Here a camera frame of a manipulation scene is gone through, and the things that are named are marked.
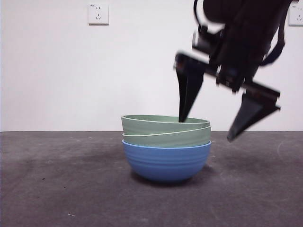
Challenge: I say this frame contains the white wall socket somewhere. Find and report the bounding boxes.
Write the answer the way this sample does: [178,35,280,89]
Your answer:
[288,5,303,27]
[89,3,110,26]

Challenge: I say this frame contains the green ribbed bowl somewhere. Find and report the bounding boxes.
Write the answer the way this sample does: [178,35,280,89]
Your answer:
[121,125,212,148]
[121,114,211,136]

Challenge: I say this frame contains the blue ribbed bowl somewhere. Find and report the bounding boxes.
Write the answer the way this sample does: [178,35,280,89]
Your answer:
[122,139,212,183]

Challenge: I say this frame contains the black cable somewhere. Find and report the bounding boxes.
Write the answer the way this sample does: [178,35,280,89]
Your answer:
[193,0,208,26]
[261,14,285,67]

